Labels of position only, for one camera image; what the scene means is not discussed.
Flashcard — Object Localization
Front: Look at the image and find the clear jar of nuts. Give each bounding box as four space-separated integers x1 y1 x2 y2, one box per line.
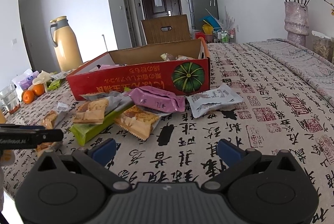
311 31 333 62

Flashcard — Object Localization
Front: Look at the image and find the wire storage cart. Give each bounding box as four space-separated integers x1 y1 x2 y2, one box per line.
213 28 235 43

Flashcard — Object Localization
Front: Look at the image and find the purple tissue pack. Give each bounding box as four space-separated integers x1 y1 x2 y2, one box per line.
18 71 39 90

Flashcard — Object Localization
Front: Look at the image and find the small green packet far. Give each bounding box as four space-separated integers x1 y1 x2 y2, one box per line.
48 79 63 91

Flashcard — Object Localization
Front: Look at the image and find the green snack bar left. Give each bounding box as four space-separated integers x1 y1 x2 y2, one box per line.
70 102 134 146

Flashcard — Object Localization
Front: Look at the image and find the clear drinking glass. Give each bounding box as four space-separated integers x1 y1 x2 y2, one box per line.
1 83 20 114

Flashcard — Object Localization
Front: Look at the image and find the white label snack packet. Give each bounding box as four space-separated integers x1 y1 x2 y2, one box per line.
186 84 243 118

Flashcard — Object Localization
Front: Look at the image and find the red cardboard pumpkin box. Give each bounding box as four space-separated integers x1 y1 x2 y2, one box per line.
66 39 210 101

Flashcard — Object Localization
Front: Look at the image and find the pink grey folded blanket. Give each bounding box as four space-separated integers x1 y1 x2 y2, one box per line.
249 39 334 105

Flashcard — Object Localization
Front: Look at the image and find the patterned calligraphy tablecloth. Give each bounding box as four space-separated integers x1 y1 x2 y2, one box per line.
8 43 333 223

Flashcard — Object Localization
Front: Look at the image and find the pink textured vase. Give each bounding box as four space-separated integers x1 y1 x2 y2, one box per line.
284 1 309 47

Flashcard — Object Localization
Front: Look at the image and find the orange fruit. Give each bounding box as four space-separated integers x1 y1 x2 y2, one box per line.
22 89 35 104
32 84 45 97

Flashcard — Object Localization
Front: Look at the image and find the yellow thermos jug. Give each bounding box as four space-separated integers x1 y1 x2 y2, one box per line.
50 16 83 71

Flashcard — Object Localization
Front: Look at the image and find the pink snack packet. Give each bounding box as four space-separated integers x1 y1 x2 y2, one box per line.
127 86 185 113

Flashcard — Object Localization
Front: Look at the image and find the cream plastic bag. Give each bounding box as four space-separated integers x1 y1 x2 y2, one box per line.
32 70 56 92

